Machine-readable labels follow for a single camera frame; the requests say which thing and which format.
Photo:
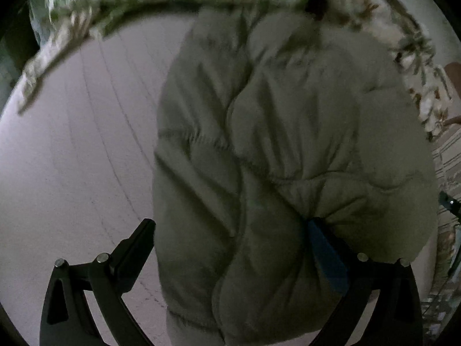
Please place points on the pale pink bed sheet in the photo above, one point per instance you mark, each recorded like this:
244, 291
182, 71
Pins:
72, 151

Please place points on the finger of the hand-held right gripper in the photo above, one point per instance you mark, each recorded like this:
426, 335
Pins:
450, 203

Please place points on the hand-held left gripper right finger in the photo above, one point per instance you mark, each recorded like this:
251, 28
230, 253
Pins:
326, 256

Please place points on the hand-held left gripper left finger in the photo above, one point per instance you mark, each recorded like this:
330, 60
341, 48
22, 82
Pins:
137, 245

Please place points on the khaki puffer jacket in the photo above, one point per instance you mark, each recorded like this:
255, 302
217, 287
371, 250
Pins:
288, 133

